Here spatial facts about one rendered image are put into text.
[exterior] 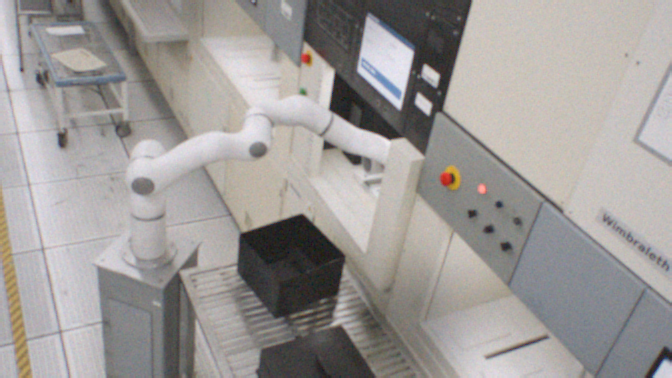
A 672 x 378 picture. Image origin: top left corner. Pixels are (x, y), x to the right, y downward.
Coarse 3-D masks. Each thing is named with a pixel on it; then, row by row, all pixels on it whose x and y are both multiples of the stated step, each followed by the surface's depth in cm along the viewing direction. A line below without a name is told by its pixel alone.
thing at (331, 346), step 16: (304, 336) 198; (320, 336) 199; (336, 336) 200; (272, 352) 191; (288, 352) 192; (304, 352) 192; (320, 352) 193; (336, 352) 194; (352, 352) 195; (272, 368) 186; (288, 368) 187; (304, 368) 188; (320, 368) 187; (336, 368) 189; (352, 368) 190; (368, 368) 191
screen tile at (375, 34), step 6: (372, 30) 205; (378, 30) 202; (366, 36) 209; (372, 36) 206; (378, 36) 202; (366, 42) 209; (378, 42) 203; (366, 48) 210; (372, 48) 207; (384, 48) 200; (366, 54) 211; (372, 54) 207; (378, 54) 204; (372, 60) 208; (378, 60) 205; (378, 66) 205
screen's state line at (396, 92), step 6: (366, 66) 212; (372, 66) 208; (372, 72) 209; (378, 72) 206; (378, 78) 206; (384, 78) 203; (384, 84) 204; (390, 84) 201; (390, 90) 201; (396, 90) 198; (396, 96) 199
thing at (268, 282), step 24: (240, 240) 222; (264, 240) 232; (288, 240) 241; (312, 240) 236; (240, 264) 227; (264, 264) 211; (288, 264) 237; (312, 264) 239; (336, 264) 219; (264, 288) 216; (288, 288) 210; (312, 288) 218; (336, 288) 227; (288, 312) 217
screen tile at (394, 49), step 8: (392, 40) 196; (392, 48) 196; (400, 48) 193; (400, 56) 193; (384, 64) 202; (392, 64) 198; (408, 64) 190; (392, 72) 199; (400, 72) 195; (400, 80) 195
